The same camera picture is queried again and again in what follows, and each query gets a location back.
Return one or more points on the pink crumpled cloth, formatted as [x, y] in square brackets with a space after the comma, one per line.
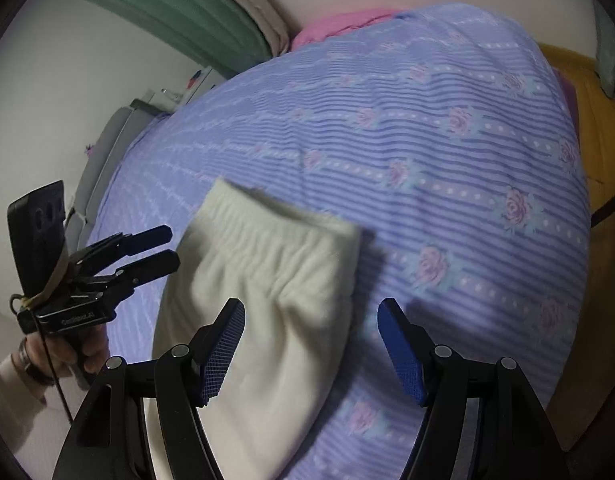
[332, 25]

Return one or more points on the beige curtain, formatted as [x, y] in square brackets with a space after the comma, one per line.
[267, 15]

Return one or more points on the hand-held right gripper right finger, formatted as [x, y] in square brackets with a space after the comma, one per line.
[402, 355]

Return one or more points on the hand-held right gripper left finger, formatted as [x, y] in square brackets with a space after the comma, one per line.
[222, 355]

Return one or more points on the person's left hand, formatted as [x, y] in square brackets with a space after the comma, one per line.
[62, 355]

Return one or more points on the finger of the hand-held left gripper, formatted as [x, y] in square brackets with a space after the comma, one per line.
[147, 237]
[155, 265]

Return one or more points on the cream pants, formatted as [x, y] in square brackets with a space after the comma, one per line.
[267, 270]

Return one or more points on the grey padded headboard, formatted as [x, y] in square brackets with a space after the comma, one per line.
[105, 150]

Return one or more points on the pale grey-green cloth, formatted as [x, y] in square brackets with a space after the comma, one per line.
[610, 45]

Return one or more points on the person's left forearm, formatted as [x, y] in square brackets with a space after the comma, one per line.
[7, 400]

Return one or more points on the green curtain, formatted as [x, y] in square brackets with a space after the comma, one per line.
[162, 0]

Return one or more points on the white nightstand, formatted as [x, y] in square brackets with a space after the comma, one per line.
[210, 82]

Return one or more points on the bed with purple floral sheet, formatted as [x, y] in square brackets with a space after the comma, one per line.
[387, 110]

